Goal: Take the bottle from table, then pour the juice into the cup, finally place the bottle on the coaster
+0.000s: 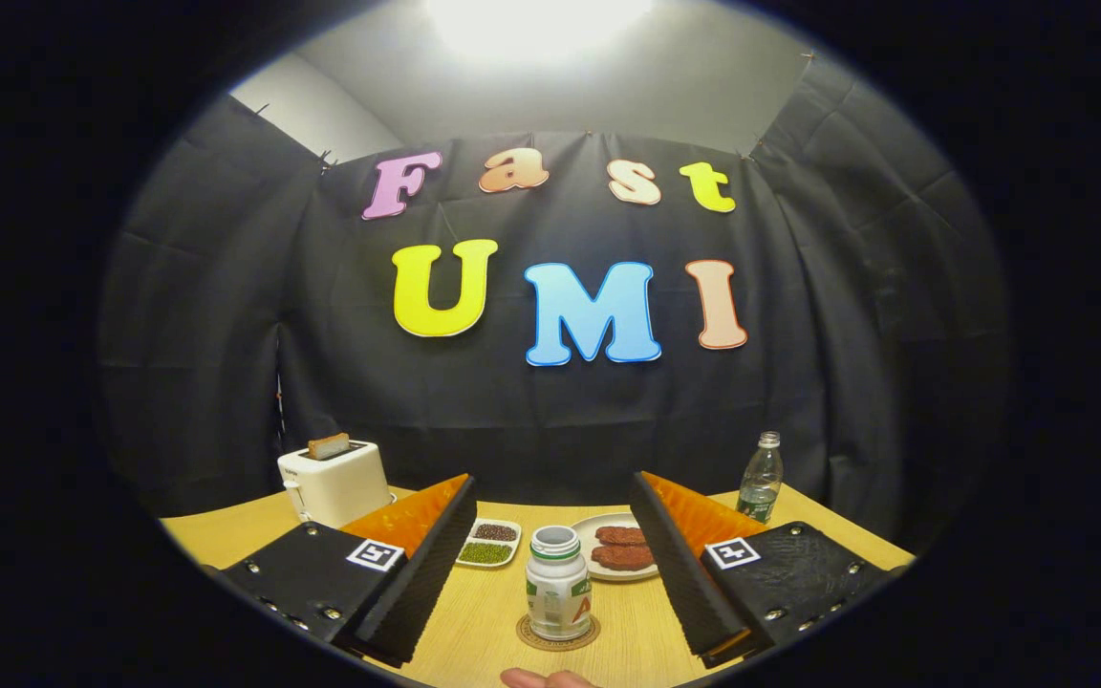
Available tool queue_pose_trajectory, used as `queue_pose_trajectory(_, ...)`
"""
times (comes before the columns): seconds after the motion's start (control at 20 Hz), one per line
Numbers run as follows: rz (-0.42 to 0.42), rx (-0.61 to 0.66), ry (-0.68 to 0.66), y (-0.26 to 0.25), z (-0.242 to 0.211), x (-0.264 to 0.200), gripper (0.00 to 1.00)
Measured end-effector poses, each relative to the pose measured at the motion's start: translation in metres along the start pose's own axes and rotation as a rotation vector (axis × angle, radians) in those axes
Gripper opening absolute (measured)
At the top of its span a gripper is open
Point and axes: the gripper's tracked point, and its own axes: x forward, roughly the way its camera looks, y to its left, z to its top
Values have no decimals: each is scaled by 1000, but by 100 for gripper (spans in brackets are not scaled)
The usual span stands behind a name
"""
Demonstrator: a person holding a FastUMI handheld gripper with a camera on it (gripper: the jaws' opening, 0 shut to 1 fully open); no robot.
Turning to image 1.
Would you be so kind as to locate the white divided dish with beans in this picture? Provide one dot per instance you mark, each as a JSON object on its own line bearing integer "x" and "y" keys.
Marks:
{"x": 485, "y": 552}

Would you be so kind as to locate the brown sausage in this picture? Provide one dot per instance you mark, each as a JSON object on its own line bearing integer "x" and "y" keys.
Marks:
{"x": 619, "y": 535}
{"x": 622, "y": 557}

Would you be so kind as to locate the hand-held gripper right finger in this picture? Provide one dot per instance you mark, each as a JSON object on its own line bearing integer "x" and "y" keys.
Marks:
{"x": 680, "y": 583}

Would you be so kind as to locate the bread slice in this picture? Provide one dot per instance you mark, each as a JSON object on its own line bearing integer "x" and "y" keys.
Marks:
{"x": 329, "y": 446}

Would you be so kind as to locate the cream toaster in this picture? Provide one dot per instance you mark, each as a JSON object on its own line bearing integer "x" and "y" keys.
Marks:
{"x": 335, "y": 487}

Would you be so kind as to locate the black backdrop cloth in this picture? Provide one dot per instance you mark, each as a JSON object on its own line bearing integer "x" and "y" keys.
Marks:
{"x": 799, "y": 315}

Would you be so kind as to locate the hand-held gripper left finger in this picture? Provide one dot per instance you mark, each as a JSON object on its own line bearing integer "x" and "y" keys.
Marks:
{"x": 417, "y": 583}

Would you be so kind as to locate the round wooden coaster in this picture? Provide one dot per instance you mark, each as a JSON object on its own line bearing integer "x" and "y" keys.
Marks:
{"x": 527, "y": 635}

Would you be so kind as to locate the clear plastic water bottle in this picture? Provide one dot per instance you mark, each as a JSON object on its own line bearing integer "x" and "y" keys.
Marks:
{"x": 759, "y": 483}

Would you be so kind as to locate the white round plate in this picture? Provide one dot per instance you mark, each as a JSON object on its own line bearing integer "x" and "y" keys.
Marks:
{"x": 584, "y": 535}

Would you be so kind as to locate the wooden table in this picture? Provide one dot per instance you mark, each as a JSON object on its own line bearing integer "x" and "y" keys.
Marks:
{"x": 484, "y": 621}

